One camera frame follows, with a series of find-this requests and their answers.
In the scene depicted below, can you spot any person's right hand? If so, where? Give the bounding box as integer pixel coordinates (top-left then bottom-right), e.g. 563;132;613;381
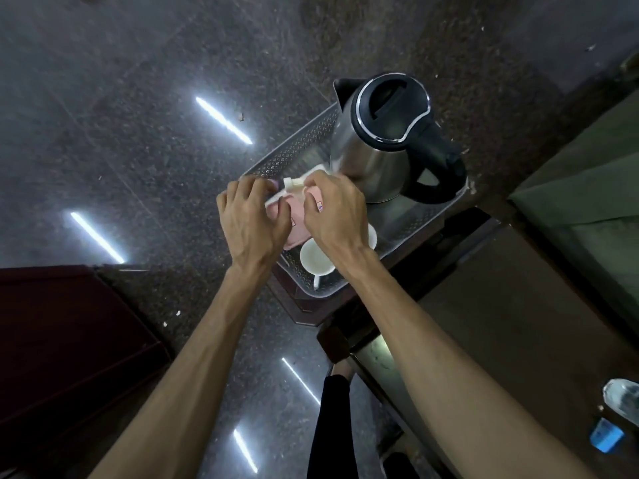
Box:
302;169;371;275

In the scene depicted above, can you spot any person's left hand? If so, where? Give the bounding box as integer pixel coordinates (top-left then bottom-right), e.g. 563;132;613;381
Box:
216;175;294;275

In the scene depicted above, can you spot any pink plastic box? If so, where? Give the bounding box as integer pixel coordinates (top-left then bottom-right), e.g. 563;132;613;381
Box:
265;186;324;251

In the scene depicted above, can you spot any clear zip bag blue seal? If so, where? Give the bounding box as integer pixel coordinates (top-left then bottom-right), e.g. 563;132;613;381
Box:
264;163;330;208

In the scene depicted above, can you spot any clear plastic basket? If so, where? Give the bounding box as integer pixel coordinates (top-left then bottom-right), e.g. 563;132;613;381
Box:
239;102;470;300

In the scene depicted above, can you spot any steel kettle with black handle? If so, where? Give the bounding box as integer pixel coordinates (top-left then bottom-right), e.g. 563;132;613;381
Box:
329;72;469;205

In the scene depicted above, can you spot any clear plastic water bottle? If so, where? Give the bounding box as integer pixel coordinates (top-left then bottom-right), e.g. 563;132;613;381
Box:
602;377;639;427

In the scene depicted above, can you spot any small blue bottle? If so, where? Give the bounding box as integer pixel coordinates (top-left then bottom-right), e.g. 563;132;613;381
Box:
588;417;626;454

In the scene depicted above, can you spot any person's left forearm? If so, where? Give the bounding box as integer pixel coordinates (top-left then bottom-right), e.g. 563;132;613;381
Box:
89;263;273;479

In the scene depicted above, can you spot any person's right forearm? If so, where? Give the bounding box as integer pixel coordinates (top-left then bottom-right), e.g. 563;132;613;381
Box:
347;251;598;479

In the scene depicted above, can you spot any person's left leg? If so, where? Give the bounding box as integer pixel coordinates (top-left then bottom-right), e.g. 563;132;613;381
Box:
305;361;360;479

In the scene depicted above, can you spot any brown plastic stool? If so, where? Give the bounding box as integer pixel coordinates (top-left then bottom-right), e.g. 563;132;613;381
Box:
267;204;450;329

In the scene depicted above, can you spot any dark wooden table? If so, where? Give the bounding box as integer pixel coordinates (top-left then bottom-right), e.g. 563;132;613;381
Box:
317;206;639;479

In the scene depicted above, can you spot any dark maroon furniture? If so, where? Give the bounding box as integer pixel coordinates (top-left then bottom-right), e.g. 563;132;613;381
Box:
0;265;173;479

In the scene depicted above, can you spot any green fabric armchair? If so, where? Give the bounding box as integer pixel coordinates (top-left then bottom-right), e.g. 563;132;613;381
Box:
509;89;639;335

